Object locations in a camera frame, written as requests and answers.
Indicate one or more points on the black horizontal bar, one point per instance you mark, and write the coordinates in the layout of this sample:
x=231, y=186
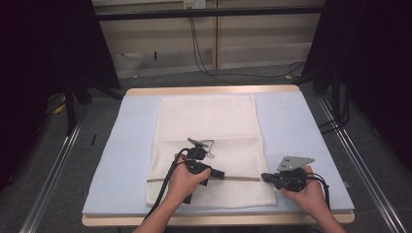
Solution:
x=210, y=13

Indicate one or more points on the black metal stand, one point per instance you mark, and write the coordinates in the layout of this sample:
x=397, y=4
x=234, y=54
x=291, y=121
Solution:
x=69, y=110

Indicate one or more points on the dark curtain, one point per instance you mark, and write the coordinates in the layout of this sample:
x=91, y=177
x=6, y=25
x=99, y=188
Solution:
x=375, y=64
x=39, y=64

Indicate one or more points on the person's right hand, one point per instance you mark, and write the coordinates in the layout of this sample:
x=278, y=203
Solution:
x=307, y=197

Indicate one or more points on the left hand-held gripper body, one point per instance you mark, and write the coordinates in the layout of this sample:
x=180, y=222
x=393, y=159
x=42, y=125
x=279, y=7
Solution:
x=196, y=158

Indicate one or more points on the white wall socket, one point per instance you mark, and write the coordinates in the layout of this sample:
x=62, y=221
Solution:
x=194, y=3

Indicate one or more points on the yellow tape strip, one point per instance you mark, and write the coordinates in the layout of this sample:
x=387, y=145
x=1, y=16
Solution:
x=60, y=109

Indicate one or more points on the white towel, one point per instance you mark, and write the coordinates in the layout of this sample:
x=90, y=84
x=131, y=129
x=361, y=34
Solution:
x=207, y=123

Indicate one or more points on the metal floor rail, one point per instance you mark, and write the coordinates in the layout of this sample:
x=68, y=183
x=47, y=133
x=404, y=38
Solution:
x=366, y=181
x=48, y=184

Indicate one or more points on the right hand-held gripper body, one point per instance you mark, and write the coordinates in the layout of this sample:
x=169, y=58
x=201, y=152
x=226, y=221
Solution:
x=291, y=176

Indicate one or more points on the wooden table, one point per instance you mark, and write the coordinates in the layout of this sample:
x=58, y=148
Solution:
x=210, y=89

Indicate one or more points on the person's left hand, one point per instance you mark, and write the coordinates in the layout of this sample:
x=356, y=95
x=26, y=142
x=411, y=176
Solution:
x=184, y=183

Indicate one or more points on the light blue foam mat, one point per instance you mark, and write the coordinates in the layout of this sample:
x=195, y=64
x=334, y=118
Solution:
x=136, y=129

